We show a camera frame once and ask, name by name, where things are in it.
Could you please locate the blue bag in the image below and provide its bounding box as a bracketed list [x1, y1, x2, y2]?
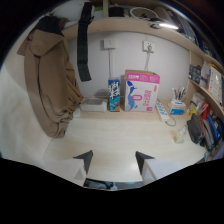
[203, 113, 224, 151]

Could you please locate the black pouch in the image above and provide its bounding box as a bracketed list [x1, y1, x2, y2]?
[186, 113, 205, 145]

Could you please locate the white wall socket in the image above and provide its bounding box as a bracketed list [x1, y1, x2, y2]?
[142, 40, 156, 53]

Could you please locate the white coiled cable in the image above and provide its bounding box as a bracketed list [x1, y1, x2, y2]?
[129, 6, 160, 22]

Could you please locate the clear Clinique bottle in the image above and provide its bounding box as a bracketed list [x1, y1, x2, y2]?
[174, 124, 189, 145]

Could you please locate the white power strip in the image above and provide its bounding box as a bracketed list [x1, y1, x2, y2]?
[155, 101, 171, 123]

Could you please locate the wooden side shelf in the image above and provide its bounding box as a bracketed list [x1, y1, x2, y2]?
[188, 78, 224, 124]

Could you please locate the white flat box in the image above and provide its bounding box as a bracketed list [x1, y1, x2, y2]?
[79, 97, 109, 113]

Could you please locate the brown hanging coat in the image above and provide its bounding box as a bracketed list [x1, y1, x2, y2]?
[17, 15, 84, 139]

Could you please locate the pink and white cardboard box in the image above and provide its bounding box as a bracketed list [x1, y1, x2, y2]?
[124, 69, 161, 113]

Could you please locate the blue and white pen holder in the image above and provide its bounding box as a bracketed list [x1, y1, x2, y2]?
[167, 98, 187, 116]

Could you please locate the blue patterned carton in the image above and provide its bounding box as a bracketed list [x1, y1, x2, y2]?
[107, 78, 122, 113]

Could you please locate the black hanging strap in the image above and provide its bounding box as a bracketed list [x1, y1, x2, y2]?
[76, 2, 95, 83]

